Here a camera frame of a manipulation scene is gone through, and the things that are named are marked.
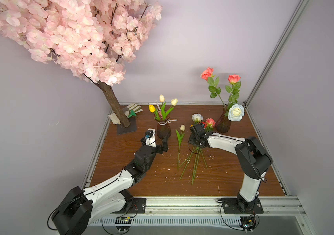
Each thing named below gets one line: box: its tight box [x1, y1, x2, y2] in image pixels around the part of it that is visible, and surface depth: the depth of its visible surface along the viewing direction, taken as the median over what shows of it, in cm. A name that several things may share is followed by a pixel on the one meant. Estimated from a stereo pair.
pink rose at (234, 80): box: [225, 74, 241, 112], surface depth 88 cm
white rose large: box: [227, 103, 245, 122], surface depth 71 cm
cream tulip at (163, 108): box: [159, 94, 167, 121], surface depth 88 cm
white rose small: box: [191, 113, 204, 124], surface depth 106 cm
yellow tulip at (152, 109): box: [148, 104, 162, 121], surface depth 79 cm
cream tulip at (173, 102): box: [164, 97, 179, 121], surface depth 85 cm
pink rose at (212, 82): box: [200, 67, 225, 107], surface depth 83 cm
